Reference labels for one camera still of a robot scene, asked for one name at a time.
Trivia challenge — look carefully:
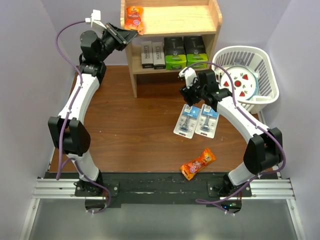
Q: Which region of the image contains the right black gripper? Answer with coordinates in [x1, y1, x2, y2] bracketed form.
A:
[179, 75, 207, 107]

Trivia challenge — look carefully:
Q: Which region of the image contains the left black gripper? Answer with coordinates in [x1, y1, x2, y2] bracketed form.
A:
[97, 22, 138, 62]

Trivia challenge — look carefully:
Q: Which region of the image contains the orange razor bag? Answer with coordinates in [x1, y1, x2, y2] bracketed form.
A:
[124, 6, 145, 35]
[180, 148, 217, 181]

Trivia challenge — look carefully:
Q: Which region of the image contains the blue razor blister pack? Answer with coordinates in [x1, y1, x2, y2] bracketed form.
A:
[195, 104, 220, 139]
[173, 104, 201, 139]

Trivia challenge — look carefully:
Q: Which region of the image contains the silver Harry's razor box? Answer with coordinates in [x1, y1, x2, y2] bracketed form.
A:
[141, 41, 154, 69]

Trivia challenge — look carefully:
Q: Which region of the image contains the white Harry's razor box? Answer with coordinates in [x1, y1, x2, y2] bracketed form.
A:
[152, 42, 166, 70]

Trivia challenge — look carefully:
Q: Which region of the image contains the black green razor box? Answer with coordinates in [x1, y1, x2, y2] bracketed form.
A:
[183, 35, 208, 69]
[164, 37, 187, 70]

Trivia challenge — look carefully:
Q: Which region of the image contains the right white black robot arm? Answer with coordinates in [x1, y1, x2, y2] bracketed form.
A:
[178, 67, 285, 197]

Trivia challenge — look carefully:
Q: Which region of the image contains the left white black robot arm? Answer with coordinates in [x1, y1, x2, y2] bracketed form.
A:
[48, 23, 138, 197]

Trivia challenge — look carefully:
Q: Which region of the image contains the white watermelon pattern plate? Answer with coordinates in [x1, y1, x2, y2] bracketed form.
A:
[227, 65, 259, 101]

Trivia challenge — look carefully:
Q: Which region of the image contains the white plastic laundry basket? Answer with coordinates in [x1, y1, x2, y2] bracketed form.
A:
[211, 45, 279, 114]

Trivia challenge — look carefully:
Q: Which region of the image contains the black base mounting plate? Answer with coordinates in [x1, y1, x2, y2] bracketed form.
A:
[43, 171, 279, 213]

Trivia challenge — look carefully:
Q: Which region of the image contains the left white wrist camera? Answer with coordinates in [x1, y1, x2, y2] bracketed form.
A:
[85, 9, 107, 33]

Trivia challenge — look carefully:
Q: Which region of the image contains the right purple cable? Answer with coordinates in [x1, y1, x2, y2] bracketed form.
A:
[183, 61, 287, 211]

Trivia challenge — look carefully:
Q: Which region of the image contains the aluminium rail frame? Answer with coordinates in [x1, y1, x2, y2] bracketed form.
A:
[18, 112, 307, 240]

